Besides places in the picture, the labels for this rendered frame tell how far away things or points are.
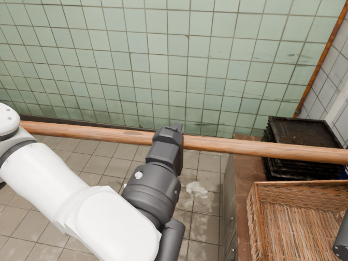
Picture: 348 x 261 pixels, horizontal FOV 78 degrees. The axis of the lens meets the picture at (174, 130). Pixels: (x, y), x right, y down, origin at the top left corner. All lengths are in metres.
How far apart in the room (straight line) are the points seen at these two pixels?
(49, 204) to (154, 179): 0.14
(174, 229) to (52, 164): 0.20
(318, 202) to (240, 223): 0.35
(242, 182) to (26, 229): 1.50
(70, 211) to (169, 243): 0.14
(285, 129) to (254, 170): 0.27
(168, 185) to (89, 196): 0.11
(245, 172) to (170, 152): 0.89
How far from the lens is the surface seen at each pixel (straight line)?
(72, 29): 1.95
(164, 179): 0.34
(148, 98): 1.94
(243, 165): 1.25
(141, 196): 0.32
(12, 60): 2.48
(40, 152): 0.36
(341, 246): 0.37
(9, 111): 0.39
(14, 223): 2.01
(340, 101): 1.50
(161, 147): 0.38
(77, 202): 0.30
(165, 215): 0.33
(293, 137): 1.17
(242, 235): 1.04
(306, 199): 1.13
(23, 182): 0.35
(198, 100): 1.86
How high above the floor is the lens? 1.50
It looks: 41 degrees down
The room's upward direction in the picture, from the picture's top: straight up
